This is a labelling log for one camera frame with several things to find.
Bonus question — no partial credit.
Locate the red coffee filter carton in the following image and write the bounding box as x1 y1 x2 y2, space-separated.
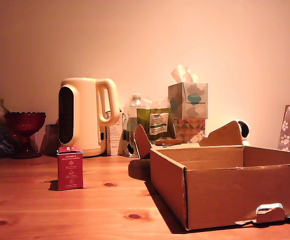
57 145 84 192

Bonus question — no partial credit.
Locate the white printed carton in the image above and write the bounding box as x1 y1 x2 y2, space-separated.
105 111 124 156

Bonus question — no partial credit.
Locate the grey cube tissue box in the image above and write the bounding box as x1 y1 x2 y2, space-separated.
167 81 209 120

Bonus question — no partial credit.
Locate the triangle patterned box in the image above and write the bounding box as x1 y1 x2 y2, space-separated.
173 117 207 144

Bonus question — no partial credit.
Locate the open cardboard box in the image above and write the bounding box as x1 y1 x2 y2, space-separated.
128 120 290 232

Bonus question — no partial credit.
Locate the clear plastic water bottle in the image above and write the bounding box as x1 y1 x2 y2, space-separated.
122 93 146 159

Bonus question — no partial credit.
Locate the green snack bag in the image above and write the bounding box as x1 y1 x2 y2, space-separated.
136 98 177 144

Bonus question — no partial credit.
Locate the small brown wooden piece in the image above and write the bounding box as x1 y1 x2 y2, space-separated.
155 138 183 147

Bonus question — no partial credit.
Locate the white tissue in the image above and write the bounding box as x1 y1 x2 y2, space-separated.
170 64 198 84

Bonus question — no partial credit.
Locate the cream electric kettle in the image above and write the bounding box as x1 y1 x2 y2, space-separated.
58 77 121 158

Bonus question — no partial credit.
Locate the red glass footed bowl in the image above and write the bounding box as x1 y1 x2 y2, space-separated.
4 111 47 160

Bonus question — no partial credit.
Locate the small white round camera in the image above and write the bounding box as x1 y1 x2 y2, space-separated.
236 120 251 147

